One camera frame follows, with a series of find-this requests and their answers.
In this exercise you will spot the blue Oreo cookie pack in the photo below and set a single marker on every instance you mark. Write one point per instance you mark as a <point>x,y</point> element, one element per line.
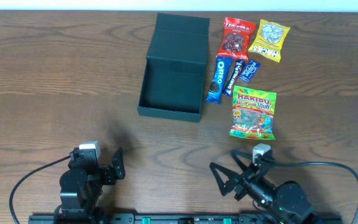
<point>223,65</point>

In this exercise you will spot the red snack bag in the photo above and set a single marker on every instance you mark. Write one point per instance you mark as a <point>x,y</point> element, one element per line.
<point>236,38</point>

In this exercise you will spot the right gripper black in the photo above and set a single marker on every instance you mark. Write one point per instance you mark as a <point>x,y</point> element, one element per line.
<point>241,182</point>

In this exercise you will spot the yellow snack bag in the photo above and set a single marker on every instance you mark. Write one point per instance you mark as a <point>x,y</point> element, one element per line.
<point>269,40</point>

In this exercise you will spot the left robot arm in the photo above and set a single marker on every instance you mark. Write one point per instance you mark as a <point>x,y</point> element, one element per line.
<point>81,186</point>

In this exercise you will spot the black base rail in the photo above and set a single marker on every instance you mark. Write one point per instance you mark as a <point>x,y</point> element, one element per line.
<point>129,218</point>

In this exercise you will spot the Cadbury Dairy Milk bar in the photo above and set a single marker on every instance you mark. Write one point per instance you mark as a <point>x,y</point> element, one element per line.
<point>239,65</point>

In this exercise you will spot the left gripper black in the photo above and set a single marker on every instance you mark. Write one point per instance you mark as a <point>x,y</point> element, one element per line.
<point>108,174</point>

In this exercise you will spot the small blue Eclipse pack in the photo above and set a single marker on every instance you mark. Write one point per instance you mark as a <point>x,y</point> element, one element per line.
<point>249,71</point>

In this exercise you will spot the Haribo worms gummy bag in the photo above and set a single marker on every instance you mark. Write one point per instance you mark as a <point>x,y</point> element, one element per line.
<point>253,112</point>

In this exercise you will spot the dark green box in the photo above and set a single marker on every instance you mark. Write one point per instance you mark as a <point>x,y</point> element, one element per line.
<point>175,68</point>

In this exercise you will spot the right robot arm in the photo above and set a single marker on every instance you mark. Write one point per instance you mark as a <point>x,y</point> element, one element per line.
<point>286,203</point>

